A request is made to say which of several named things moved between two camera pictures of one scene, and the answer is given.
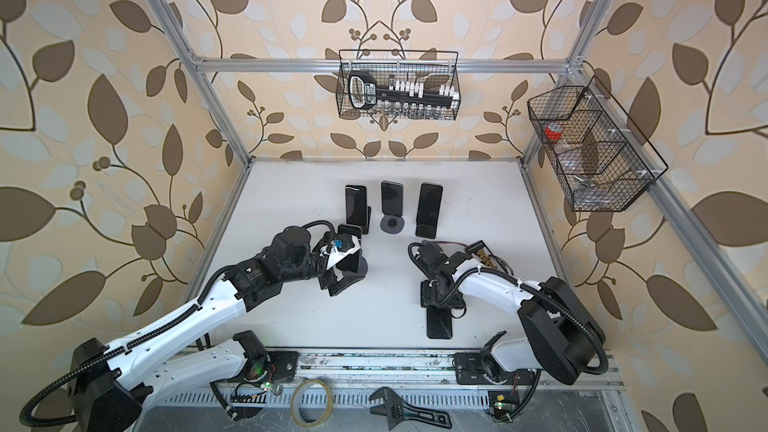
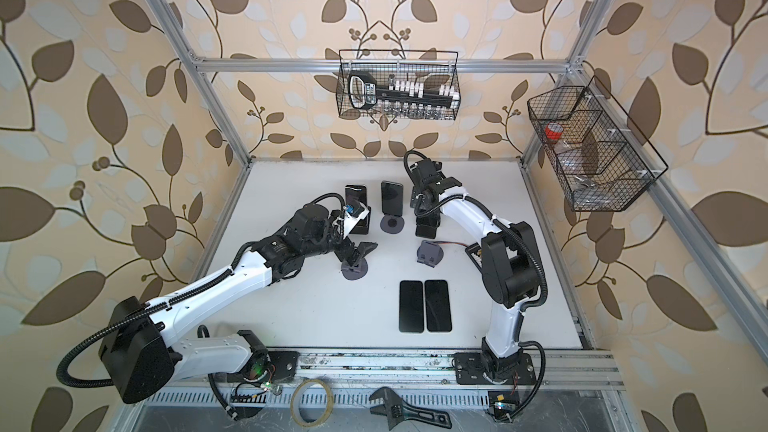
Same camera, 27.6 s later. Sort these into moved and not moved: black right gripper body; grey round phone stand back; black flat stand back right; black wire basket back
Moved: black right gripper body
Not moved: black wire basket back; black flat stand back right; grey round phone stand back
